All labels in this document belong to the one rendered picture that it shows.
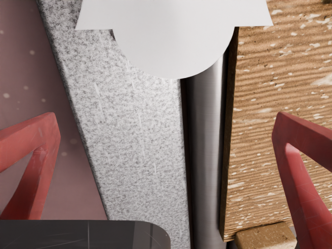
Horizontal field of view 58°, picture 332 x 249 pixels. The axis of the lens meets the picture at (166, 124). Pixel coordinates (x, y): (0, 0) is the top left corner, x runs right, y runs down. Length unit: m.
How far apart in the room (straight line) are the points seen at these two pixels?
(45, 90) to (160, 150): 1.05
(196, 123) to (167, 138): 0.03
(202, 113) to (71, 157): 1.25
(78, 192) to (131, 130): 1.40
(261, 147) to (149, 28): 0.14
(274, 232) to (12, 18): 1.05
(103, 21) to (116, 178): 0.14
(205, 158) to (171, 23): 0.14
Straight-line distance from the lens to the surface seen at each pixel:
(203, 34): 0.19
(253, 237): 0.35
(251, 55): 0.21
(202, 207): 0.34
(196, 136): 0.27
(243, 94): 0.23
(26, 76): 1.26
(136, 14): 0.19
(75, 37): 0.21
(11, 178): 1.59
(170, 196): 0.31
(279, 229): 0.36
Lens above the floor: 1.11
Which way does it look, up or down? 53 degrees down
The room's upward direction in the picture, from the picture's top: 161 degrees clockwise
